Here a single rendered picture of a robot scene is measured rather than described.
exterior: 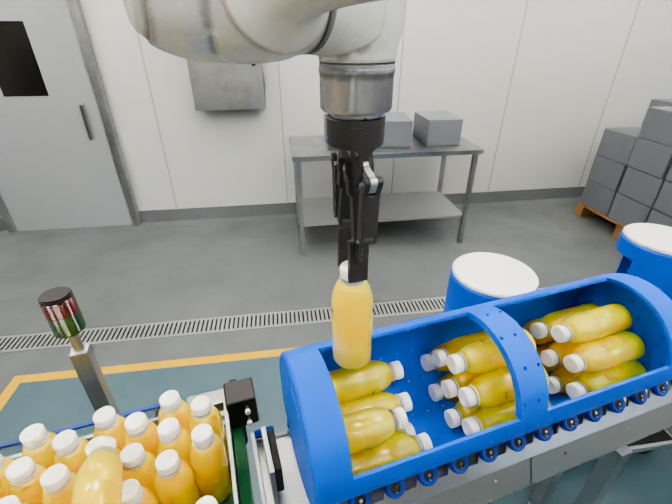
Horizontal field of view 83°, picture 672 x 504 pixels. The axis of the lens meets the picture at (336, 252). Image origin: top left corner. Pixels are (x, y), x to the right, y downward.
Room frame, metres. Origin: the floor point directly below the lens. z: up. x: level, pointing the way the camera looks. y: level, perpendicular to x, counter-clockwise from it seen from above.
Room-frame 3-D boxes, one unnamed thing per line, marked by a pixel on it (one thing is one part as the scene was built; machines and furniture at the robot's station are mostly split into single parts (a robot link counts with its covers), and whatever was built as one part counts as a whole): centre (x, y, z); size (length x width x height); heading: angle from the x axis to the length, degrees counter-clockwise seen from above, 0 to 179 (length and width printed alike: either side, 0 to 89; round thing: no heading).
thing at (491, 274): (1.10, -0.54, 1.03); 0.28 x 0.28 x 0.01
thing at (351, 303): (0.50, -0.03, 1.33); 0.07 x 0.07 x 0.18
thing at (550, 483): (0.86, -0.84, 0.31); 0.06 x 0.06 x 0.63; 19
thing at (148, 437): (0.48, 0.39, 0.99); 0.07 x 0.07 x 0.18
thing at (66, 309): (0.67, 0.61, 1.23); 0.06 x 0.06 x 0.04
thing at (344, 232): (0.52, -0.02, 1.46); 0.03 x 0.01 x 0.07; 109
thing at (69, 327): (0.67, 0.61, 1.18); 0.06 x 0.06 x 0.05
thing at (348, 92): (0.50, -0.02, 1.69); 0.09 x 0.09 x 0.06
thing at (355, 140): (0.50, -0.02, 1.61); 0.08 x 0.07 x 0.09; 19
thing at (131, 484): (0.35, 0.35, 1.08); 0.04 x 0.04 x 0.02
